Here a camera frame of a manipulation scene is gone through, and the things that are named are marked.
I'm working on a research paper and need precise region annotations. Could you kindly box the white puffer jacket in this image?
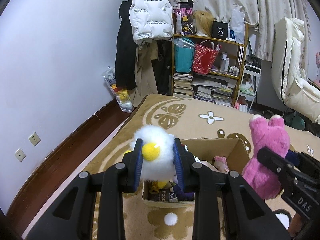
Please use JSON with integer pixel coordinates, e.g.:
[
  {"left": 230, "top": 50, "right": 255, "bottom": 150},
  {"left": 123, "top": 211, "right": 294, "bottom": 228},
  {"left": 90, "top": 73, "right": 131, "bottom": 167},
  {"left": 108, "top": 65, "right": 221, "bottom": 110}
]
[{"left": 129, "top": 0, "right": 174, "bottom": 45}]

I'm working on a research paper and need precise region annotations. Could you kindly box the black box marked 40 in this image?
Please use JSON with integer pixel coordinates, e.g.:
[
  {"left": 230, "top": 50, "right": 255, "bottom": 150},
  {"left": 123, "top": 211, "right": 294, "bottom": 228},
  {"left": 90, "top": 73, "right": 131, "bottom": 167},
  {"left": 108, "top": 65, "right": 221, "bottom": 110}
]
[{"left": 211, "top": 21, "right": 228, "bottom": 40}]

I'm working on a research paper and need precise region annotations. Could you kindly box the floral curtain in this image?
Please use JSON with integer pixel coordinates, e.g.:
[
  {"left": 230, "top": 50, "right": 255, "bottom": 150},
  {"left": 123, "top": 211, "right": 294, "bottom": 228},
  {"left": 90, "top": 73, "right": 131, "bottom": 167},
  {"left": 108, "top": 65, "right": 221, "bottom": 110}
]
[{"left": 170, "top": 0, "right": 311, "bottom": 70}]

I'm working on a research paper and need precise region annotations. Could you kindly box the blonde wig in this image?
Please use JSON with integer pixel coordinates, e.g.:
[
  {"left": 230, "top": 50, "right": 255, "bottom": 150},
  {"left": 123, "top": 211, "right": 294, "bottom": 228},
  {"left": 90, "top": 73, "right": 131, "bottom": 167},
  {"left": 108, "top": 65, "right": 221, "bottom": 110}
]
[{"left": 193, "top": 10, "right": 215, "bottom": 37}]

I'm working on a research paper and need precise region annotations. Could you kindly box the teal bag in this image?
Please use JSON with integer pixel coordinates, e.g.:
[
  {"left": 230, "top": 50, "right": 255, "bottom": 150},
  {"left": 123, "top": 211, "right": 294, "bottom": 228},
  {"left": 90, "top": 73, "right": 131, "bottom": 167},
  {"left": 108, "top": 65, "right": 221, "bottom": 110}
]
[{"left": 173, "top": 38, "right": 195, "bottom": 73}]

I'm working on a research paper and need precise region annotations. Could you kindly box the stack of books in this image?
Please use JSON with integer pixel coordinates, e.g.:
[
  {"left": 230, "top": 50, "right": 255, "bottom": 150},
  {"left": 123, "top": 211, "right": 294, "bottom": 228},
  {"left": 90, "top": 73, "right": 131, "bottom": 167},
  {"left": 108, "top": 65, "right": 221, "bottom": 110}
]
[{"left": 172, "top": 72, "right": 194, "bottom": 98}]

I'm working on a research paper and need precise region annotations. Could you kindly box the beige trench coat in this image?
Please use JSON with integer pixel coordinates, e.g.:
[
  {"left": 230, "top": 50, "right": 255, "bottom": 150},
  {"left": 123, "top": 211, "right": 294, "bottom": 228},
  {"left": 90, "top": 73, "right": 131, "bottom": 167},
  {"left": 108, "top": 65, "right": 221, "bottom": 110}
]
[{"left": 129, "top": 43, "right": 158, "bottom": 107}]

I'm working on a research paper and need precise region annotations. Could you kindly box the plastic bag of toys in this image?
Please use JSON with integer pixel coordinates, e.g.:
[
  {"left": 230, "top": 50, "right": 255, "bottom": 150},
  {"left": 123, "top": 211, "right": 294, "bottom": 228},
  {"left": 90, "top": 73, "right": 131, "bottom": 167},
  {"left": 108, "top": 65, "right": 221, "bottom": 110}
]
[{"left": 102, "top": 66, "right": 133, "bottom": 113}]

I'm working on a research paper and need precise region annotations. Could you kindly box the black tissue pack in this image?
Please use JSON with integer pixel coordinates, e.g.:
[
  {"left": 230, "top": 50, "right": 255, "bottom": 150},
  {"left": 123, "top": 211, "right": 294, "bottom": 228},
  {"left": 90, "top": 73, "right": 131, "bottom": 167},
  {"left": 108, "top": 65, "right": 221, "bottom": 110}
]
[{"left": 147, "top": 184, "right": 178, "bottom": 203}]

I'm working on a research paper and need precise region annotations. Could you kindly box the white trolley cart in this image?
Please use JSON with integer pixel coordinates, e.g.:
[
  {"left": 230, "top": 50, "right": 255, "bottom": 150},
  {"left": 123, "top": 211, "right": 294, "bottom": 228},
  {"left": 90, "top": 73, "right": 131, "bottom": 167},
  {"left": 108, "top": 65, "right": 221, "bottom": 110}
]
[{"left": 236, "top": 64, "right": 261, "bottom": 113}]

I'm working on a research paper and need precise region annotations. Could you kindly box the pink bear plush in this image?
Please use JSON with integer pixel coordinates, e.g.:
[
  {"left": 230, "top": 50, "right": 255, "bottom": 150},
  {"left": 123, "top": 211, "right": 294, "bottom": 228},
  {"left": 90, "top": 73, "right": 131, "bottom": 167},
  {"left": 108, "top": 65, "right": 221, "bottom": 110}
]
[{"left": 242, "top": 115, "right": 290, "bottom": 200}]

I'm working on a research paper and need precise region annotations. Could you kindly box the white fluffy duck plush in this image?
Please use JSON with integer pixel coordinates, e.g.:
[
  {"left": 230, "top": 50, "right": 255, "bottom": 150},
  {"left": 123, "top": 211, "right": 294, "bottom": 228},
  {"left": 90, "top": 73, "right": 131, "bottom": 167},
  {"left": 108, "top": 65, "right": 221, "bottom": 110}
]
[{"left": 124, "top": 125, "right": 176, "bottom": 183}]

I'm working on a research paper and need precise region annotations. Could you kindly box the upper wall socket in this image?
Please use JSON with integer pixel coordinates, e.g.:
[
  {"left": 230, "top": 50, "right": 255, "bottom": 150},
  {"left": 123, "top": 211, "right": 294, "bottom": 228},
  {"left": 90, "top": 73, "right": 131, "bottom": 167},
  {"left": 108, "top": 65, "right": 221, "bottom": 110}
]
[{"left": 28, "top": 132, "right": 41, "bottom": 146}]

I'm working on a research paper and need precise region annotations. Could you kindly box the cream padded chair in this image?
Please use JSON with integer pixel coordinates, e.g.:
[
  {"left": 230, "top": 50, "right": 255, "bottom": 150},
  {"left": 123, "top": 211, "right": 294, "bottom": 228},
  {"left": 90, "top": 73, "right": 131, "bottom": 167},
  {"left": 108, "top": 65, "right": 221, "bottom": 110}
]
[{"left": 271, "top": 17, "right": 319, "bottom": 123}]

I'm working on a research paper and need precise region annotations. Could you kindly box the black hanging coat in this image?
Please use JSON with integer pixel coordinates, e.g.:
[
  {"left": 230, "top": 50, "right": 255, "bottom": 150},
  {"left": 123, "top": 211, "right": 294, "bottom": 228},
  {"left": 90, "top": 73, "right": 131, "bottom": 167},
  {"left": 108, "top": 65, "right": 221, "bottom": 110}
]
[{"left": 115, "top": 0, "right": 137, "bottom": 90}]

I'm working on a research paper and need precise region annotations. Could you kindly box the wooden bookshelf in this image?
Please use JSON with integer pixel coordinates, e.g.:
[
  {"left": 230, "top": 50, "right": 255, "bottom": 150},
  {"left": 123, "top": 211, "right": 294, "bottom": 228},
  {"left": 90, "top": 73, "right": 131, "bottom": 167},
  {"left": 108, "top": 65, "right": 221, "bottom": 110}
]
[{"left": 170, "top": 24, "right": 248, "bottom": 107}]

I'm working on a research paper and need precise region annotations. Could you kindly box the yellow plush toy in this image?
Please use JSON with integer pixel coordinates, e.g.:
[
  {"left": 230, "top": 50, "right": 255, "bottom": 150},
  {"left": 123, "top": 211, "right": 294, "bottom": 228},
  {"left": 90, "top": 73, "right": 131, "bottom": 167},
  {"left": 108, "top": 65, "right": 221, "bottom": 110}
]
[{"left": 149, "top": 181, "right": 171, "bottom": 194}]

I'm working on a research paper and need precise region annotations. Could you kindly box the pink tissue pack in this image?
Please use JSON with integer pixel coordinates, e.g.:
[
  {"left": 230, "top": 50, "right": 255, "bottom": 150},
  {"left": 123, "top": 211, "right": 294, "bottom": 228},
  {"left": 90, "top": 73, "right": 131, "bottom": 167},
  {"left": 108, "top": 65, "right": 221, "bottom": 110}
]
[{"left": 214, "top": 156, "right": 230, "bottom": 174}]

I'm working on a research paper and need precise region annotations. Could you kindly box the open cardboard box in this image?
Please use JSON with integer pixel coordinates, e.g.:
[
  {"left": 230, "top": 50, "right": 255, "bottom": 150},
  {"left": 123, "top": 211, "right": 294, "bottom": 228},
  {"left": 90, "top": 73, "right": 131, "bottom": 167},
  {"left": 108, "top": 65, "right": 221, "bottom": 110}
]
[{"left": 142, "top": 136, "right": 251, "bottom": 209}]

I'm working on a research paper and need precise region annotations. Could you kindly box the pink swirl cushion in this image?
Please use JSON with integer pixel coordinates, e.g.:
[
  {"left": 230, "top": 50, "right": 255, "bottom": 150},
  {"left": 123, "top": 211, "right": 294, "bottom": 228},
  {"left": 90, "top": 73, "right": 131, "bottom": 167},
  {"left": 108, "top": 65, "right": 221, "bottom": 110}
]
[{"left": 200, "top": 160, "right": 219, "bottom": 172}]

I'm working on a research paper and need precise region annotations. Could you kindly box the beige patterned carpet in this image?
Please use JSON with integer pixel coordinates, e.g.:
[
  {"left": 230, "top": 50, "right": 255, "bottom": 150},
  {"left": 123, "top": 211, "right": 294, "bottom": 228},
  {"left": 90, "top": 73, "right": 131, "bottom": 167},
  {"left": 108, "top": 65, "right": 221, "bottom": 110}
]
[{"left": 22, "top": 93, "right": 320, "bottom": 240}]

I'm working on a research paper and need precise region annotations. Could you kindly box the red gift bag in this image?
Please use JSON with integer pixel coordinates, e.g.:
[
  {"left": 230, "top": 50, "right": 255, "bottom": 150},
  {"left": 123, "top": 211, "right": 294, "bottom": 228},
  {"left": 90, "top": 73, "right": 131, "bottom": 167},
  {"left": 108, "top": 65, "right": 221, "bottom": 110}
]
[{"left": 192, "top": 40, "right": 222, "bottom": 75}]

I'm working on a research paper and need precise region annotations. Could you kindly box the lower wall socket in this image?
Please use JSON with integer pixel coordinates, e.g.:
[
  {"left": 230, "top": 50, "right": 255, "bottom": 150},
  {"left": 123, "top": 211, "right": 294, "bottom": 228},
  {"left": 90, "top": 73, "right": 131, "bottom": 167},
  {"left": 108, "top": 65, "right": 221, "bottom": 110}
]
[{"left": 15, "top": 148, "right": 26, "bottom": 163}]

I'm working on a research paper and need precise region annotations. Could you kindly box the wall socket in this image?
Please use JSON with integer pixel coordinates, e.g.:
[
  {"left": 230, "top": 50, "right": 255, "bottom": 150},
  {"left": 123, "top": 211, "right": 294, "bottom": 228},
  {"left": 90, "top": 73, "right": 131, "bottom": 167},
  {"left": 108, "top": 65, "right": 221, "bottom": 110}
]
[
  {"left": 28, "top": 132, "right": 41, "bottom": 146},
  {"left": 15, "top": 148, "right": 26, "bottom": 163}
]

